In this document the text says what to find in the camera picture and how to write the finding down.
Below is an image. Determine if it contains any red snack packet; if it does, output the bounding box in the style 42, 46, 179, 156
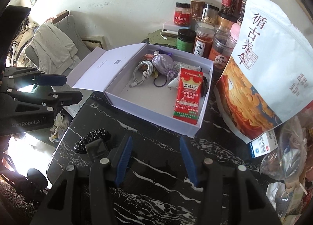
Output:
173, 68, 203, 125

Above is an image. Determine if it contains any purple satin pouch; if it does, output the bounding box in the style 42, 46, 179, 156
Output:
154, 54, 177, 81

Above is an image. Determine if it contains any white crumpled cloth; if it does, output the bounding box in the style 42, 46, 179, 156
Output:
30, 22, 81, 75

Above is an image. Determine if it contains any grey leaf pattern pillow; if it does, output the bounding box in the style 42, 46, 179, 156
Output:
24, 15, 91, 75

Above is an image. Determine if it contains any blue white medicine box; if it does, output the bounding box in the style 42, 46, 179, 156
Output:
248, 130, 278, 158

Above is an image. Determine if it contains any white open gift box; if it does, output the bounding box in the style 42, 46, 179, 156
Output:
67, 43, 213, 138

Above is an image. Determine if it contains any clear plastic bag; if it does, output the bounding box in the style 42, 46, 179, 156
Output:
259, 116, 307, 183

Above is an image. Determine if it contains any large white orange bag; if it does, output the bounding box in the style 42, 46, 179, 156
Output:
214, 0, 312, 143

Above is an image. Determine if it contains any green lid jar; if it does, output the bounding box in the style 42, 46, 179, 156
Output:
176, 28, 196, 53

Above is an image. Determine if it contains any red powder jar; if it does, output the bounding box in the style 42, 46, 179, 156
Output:
192, 22, 215, 59

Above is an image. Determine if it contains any red label jar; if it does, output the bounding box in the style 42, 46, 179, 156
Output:
174, 2, 191, 26

